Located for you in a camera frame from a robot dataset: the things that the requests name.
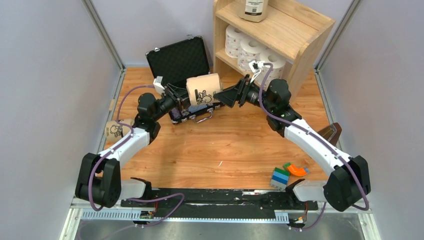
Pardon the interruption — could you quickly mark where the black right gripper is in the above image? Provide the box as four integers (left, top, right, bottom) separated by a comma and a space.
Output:
212, 74, 275, 113

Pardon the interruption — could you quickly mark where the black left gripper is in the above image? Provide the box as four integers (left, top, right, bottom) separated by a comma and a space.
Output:
152, 83, 201, 122

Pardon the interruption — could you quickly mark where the floral toilet roll one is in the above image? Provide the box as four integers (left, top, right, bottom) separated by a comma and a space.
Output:
237, 36, 267, 72

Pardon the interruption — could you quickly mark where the floral toilet roll three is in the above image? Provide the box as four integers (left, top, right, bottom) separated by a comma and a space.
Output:
224, 25, 246, 59

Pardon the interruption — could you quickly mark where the floral toilet roll two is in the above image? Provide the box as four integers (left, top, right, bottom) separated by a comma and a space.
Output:
254, 48, 286, 90

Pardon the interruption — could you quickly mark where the brown roll labelled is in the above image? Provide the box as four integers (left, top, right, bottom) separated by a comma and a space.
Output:
237, 0, 269, 23

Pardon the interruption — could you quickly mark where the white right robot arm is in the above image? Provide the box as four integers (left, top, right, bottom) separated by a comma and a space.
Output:
214, 77, 371, 212

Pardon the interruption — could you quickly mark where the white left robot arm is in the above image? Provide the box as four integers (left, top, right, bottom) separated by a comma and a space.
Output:
74, 84, 191, 212

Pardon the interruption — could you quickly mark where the wooden shelf unit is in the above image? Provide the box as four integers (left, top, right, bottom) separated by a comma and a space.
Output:
213, 0, 336, 99

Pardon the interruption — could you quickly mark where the black poker chip case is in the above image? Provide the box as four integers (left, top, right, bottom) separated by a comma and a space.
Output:
145, 36, 224, 125

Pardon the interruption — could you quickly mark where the orange curved toy piece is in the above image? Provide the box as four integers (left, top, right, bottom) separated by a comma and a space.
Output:
283, 162, 309, 177

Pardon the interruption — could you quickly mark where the blue green block stack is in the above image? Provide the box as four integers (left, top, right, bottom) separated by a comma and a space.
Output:
269, 167, 290, 192

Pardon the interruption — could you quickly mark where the brown metronome with glass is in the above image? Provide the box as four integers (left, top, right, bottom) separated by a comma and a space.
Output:
317, 122, 342, 146

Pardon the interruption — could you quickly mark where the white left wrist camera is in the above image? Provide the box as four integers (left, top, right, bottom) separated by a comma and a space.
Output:
153, 76, 165, 95

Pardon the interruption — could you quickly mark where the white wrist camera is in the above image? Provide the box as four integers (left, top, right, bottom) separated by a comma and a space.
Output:
153, 76, 165, 95
248, 60, 265, 74

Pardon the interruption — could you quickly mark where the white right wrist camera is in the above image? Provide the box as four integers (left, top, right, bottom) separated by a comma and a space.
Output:
248, 60, 265, 74

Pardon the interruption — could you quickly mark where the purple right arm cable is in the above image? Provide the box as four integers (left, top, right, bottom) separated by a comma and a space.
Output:
258, 62, 370, 232

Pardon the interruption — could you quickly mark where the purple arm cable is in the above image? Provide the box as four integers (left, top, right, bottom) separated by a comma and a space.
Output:
87, 84, 186, 240
258, 62, 370, 232

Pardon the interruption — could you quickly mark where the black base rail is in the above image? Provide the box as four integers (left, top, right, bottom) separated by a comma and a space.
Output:
120, 188, 319, 219

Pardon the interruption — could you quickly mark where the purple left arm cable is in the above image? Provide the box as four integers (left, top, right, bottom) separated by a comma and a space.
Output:
87, 84, 186, 240

